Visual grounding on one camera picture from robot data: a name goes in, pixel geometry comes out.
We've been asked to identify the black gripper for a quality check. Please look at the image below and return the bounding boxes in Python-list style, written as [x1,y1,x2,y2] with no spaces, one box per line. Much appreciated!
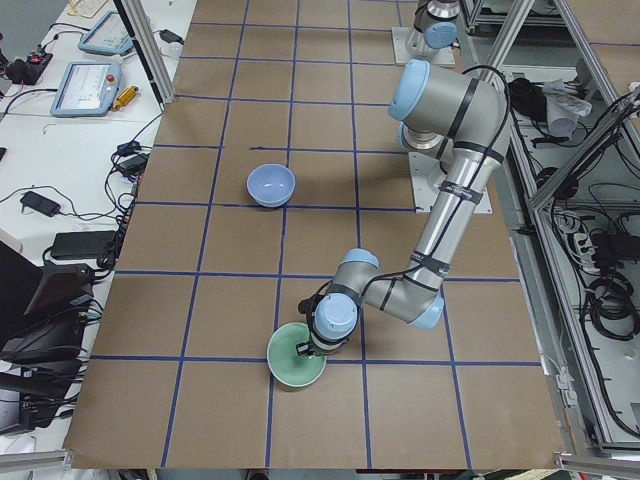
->
[296,293,325,356]

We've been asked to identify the green bowl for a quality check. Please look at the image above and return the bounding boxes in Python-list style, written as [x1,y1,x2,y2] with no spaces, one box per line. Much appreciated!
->
[267,322,326,388]

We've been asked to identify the blue bowl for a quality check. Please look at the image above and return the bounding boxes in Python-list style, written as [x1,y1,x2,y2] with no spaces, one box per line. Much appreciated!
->
[246,163,296,208]

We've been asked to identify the yellow tool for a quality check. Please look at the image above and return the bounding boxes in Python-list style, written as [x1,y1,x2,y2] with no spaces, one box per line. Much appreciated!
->
[112,85,139,111]

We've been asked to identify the black laptop charger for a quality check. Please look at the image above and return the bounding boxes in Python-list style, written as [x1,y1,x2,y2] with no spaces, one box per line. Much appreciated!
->
[20,191,61,217]

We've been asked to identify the near teach pendant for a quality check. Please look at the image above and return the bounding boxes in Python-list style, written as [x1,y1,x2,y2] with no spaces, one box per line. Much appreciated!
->
[50,61,122,118]

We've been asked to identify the teach pendant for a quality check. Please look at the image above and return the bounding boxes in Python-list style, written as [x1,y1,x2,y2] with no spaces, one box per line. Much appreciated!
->
[50,61,122,118]
[78,10,133,56]

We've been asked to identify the far teach pendant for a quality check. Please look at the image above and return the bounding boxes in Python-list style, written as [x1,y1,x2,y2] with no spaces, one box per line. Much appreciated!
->
[78,10,133,56]

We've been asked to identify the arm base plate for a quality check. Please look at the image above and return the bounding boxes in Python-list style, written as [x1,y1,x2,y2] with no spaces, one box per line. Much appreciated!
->
[391,27,456,68]
[408,151,453,213]

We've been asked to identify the aluminium frame post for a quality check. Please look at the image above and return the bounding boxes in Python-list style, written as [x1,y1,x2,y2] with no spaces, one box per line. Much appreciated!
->
[113,0,175,106]

